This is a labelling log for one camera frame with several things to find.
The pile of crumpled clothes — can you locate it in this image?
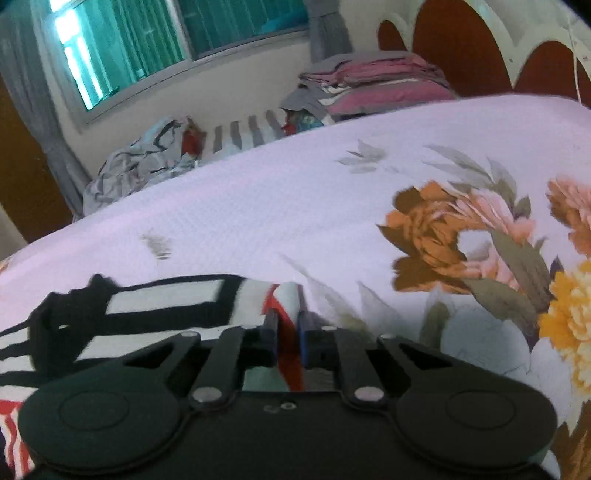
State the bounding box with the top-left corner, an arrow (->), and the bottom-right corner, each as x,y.
83,115 -> 208,217

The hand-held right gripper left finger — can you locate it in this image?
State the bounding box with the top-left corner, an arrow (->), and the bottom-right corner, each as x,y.
121,310 -> 283,413

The striped knit sweater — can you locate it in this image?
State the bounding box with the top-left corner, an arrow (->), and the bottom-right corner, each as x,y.
0,273 -> 308,480

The scalloped brown headboard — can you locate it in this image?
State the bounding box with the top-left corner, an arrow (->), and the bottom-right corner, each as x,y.
376,0 -> 591,109

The window with grey frame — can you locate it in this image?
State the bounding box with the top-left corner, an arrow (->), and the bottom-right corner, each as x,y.
41,0 -> 310,124

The colourful printed cloth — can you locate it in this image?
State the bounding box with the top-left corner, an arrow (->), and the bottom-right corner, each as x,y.
284,110 -> 325,136

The floral bed sheet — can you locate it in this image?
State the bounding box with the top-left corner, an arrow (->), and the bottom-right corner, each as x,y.
0,92 -> 591,480

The grey striped pillow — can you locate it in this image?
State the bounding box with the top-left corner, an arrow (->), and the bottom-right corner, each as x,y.
203,111 -> 287,160

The brown wooden door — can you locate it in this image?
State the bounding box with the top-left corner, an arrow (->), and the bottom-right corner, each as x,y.
0,78 -> 75,259

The stack of folded clothes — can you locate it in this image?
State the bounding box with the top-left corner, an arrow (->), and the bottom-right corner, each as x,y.
281,51 -> 460,134

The long grey curtain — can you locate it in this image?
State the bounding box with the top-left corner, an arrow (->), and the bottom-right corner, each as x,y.
0,4 -> 93,219

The short grey curtain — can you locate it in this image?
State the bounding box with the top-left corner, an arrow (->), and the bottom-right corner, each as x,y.
305,0 -> 356,63

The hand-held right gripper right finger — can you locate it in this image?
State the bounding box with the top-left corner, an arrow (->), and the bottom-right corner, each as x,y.
295,310 -> 455,413

